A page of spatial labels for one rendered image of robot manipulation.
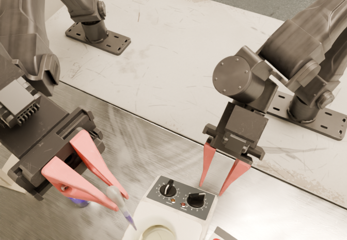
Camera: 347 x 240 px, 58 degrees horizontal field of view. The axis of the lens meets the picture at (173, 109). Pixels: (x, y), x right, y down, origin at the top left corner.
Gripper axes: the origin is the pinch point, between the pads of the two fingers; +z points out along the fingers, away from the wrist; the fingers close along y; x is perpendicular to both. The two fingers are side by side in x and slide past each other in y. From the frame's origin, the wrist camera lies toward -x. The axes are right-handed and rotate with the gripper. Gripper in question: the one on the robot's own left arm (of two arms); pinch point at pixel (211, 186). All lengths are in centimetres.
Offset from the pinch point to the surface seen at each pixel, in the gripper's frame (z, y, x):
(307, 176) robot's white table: -6.4, 17.6, 16.4
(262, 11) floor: -84, -12, 190
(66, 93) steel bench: 1.2, -42.5, 22.1
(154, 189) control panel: 7.1, -9.2, 5.1
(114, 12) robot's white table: -25, -48, 42
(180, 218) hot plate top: 7.3, -2.4, -0.6
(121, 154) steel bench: 6.6, -20.3, 14.1
